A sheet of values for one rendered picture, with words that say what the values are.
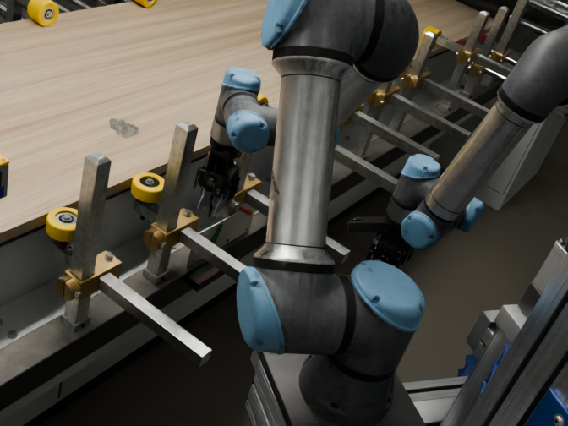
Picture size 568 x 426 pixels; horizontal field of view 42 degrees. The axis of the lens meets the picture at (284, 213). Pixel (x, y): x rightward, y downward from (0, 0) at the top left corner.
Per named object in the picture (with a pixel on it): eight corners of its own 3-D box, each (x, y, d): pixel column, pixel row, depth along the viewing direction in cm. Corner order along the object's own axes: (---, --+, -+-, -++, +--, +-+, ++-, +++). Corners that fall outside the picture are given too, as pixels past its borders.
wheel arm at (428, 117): (468, 141, 234) (472, 131, 232) (464, 144, 231) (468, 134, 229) (341, 73, 252) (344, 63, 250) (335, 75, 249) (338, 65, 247)
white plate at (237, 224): (249, 231, 204) (258, 201, 198) (188, 268, 184) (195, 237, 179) (248, 229, 204) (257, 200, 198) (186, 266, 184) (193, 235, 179)
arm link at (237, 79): (227, 80, 140) (222, 61, 147) (215, 129, 146) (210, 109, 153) (267, 86, 143) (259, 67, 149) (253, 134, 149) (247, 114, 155)
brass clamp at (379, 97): (397, 101, 247) (402, 88, 244) (379, 111, 237) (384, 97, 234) (382, 93, 249) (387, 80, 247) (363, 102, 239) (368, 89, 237)
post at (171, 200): (161, 292, 182) (199, 124, 155) (152, 297, 179) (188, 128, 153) (151, 284, 183) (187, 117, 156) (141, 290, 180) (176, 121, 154)
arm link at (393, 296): (412, 378, 109) (446, 312, 102) (327, 375, 105) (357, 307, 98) (387, 320, 118) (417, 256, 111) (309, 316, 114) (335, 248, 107)
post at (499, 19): (465, 108, 333) (510, 8, 307) (462, 110, 330) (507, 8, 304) (458, 105, 334) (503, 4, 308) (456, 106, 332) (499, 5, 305)
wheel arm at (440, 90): (495, 122, 253) (499, 114, 251) (492, 123, 250) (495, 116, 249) (406, 75, 266) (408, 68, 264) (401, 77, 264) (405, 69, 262)
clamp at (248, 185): (257, 196, 196) (262, 181, 194) (226, 214, 186) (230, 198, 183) (241, 186, 198) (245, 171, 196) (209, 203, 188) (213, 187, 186)
